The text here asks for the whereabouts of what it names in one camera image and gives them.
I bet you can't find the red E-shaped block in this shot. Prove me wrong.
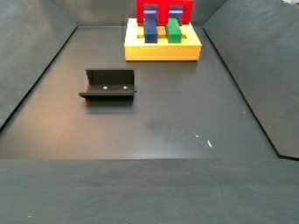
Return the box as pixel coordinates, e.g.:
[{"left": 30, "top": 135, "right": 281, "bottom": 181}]
[{"left": 134, "top": 0, "right": 193, "bottom": 25}]

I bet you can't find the yellow wooden puzzle board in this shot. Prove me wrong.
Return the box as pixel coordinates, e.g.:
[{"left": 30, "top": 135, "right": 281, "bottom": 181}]
[{"left": 124, "top": 18, "right": 201, "bottom": 61}]

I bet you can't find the green block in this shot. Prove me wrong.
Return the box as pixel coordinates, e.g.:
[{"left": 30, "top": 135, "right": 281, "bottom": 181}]
[{"left": 165, "top": 17, "right": 182, "bottom": 43}]

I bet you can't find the blue block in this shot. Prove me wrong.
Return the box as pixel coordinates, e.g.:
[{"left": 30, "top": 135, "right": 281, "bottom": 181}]
[{"left": 144, "top": 10, "right": 157, "bottom": 43}]

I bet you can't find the black angled bracket stand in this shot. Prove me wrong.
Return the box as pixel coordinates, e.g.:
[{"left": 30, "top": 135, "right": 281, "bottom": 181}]
[{"left": 78, "top": 68, "right": 136, "bottom": 99}]

